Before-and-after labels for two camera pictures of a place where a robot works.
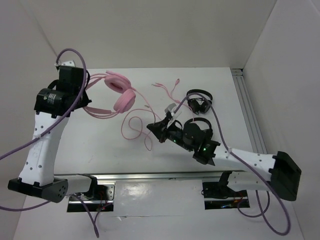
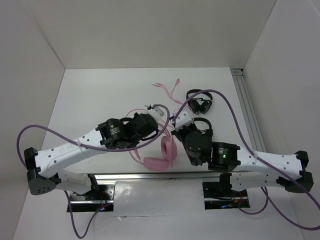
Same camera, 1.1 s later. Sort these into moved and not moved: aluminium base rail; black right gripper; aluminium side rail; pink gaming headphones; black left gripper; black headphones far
Moved: black left gripper; pink gaming headphones; black right gripper
Not moved: aluminium base rail; black headphones far; aluminium side rail
